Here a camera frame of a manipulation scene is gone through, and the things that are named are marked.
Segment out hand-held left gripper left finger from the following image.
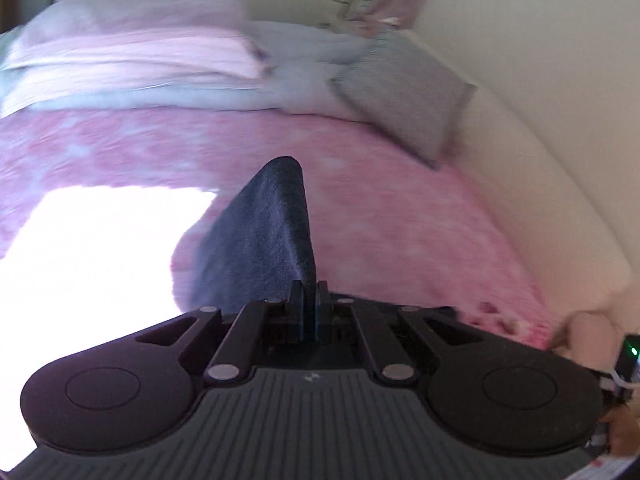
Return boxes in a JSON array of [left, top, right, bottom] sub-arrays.
[[135, 280, 306, 387]]

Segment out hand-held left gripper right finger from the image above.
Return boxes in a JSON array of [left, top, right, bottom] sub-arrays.
[[315, 280, 482, 387]]

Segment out dark denim pants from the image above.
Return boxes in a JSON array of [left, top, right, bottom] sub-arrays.
[[192, 156, 319, 317]]

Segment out beige rounded object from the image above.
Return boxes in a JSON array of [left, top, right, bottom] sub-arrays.
[[560, 310, 618, 368]]

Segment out pink patterned blanket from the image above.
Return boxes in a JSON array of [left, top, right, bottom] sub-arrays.
[[0, 107, 567, 352]]

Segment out grey pillow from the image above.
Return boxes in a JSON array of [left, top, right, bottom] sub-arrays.
[[330, 29, 477, 169]]

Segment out light blue blanket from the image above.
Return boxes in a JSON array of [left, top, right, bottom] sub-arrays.
[[0, 20, 386, 123]]

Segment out pink striped pillow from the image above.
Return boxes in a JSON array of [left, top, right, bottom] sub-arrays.
[[0, 0, 267, 116]]

